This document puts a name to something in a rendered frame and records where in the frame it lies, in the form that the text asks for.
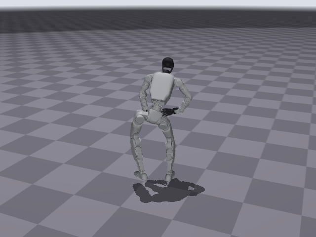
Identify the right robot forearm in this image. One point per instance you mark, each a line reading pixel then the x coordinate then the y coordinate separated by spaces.
pixel 181 108

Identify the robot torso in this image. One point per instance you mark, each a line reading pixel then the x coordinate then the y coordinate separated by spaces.
pixel 160 91

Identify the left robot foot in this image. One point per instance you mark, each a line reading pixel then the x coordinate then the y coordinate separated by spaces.
pixel 143 176

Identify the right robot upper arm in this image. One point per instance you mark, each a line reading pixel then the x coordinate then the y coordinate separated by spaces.
pixel 179 83

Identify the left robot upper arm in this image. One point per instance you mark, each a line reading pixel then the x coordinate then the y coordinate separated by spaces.
pixel 145 86

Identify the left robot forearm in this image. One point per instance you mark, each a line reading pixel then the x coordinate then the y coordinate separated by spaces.
pixel 144 104

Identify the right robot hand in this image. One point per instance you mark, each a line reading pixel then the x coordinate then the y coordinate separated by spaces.
pixel 168 112

